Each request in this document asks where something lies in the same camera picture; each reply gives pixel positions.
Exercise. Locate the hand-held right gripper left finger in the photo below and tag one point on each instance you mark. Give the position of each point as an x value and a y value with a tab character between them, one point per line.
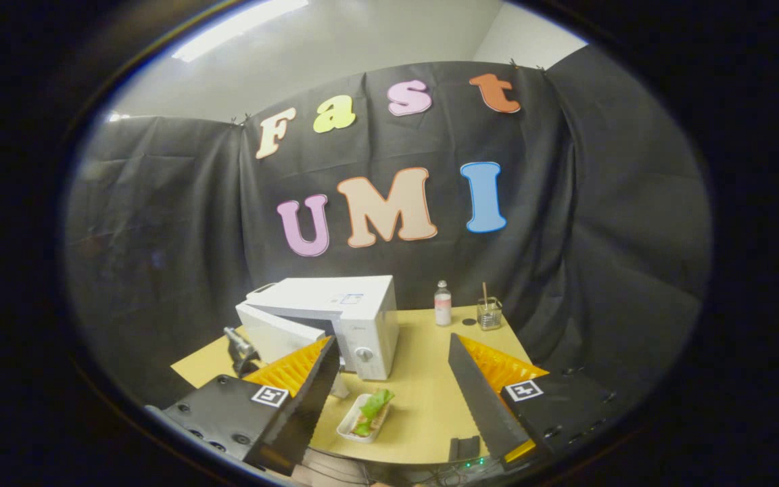
308	412

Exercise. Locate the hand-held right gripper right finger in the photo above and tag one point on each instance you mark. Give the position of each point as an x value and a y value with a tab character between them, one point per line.
481	406

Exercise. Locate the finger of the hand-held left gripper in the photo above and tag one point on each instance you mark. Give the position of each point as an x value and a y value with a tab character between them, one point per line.
241	348

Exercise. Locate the lettuce sandwich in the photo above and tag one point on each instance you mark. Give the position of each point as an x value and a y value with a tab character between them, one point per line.
372	409

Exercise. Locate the white microwave oven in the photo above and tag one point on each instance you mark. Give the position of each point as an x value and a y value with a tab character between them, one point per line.
369	318

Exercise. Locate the white plastic tray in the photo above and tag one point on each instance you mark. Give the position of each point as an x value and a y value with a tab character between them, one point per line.
349	426

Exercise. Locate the small clear bottle pink label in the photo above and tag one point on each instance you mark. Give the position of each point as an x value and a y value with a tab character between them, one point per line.
443	308

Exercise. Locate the thin wooden stick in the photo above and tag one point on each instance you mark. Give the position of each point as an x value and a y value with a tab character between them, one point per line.
485	294

